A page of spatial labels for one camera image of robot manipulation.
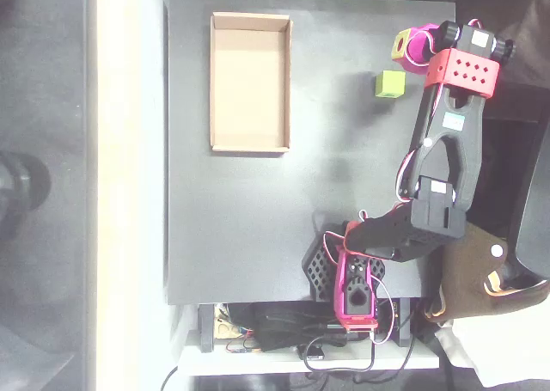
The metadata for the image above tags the green cube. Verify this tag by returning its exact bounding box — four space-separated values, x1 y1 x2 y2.
375 70 407 99

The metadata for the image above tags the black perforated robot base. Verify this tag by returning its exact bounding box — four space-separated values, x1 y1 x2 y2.
302 235 388 304

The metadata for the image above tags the cardboard box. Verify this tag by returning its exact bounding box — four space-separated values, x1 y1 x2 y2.
209 11 294 155

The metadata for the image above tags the grey fabric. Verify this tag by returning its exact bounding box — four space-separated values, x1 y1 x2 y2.
472 0 550 94

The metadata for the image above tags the dark grey work board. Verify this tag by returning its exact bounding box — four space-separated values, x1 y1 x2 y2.
164 0 457 306

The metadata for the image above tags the black table clamp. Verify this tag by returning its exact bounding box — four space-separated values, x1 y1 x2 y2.
391 297 414 348
198 303 217 354

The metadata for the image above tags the white cloth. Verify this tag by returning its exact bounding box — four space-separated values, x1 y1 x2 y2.
433 315 550 388

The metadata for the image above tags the black usb adapter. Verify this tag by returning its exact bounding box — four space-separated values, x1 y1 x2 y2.
297 343 326 362

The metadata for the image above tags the light wooden piece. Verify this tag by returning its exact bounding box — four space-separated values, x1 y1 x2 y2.
213 316 242 340

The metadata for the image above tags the black cable bundle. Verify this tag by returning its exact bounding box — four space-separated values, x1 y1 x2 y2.
251 302 348 354

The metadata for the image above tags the black looped cable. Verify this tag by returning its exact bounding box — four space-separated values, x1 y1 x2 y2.
302 333 417 384

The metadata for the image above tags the small circuit board with wires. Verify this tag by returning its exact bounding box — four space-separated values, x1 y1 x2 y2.
224 338 264 355

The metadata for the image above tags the black hanging cable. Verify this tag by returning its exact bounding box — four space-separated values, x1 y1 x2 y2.
160 364 180 391

